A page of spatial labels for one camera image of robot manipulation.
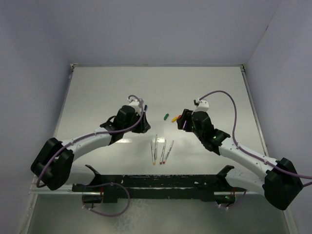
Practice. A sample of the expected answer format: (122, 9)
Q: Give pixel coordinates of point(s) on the white pen red end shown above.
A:
(168, 153)

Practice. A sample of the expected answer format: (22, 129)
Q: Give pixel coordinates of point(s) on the white pen green end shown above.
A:
(155, 148)

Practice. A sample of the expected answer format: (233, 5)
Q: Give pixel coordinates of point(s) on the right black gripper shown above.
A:
(185, 115)

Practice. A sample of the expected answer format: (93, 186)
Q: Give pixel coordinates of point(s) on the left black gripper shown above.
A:
(143, 126)

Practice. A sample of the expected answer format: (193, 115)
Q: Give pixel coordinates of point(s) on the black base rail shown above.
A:
(114, 187)

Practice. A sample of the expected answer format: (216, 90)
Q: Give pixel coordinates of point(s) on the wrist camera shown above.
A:
(135, 102)
(201, 105)

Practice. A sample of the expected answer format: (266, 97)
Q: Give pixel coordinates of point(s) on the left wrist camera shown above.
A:
(135, 102)

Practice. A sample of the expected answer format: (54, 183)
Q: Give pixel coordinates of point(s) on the aluminium frame rail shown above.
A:
(242, 68)

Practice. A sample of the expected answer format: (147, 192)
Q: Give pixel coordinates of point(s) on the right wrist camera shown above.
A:
(201, 105)

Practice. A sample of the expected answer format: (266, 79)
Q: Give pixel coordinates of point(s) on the white pen purple end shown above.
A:
(163, 152)

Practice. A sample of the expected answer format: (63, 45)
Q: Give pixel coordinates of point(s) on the white pen yellow end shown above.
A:
(153, 153)

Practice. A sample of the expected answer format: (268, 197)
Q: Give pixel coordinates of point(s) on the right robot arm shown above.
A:
(276, 180)

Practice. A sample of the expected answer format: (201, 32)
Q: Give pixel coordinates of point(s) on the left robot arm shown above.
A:
(53, 165)

